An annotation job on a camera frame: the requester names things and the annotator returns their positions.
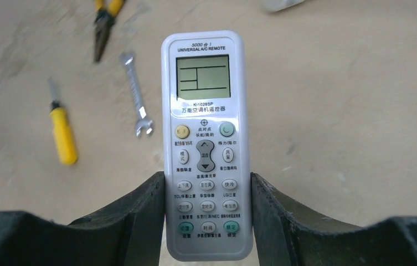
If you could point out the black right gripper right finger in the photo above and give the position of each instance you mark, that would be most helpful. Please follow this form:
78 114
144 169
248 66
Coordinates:
289 233

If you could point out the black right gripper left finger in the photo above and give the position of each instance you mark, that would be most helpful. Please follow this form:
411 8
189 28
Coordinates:
127 231

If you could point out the white universal AC remote control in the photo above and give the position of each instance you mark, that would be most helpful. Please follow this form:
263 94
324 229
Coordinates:
206 147

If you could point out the silver open-end wrench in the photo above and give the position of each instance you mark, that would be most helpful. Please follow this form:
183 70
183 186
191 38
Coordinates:
143 122

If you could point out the yellow handled screwdriver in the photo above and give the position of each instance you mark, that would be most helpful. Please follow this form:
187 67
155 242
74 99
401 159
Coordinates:
62 130

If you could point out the yellow handled pliers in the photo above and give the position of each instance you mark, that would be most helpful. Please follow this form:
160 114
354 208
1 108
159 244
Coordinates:
105 19

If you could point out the white PVC pipe frame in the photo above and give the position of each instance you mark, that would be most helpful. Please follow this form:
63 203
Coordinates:
273 6

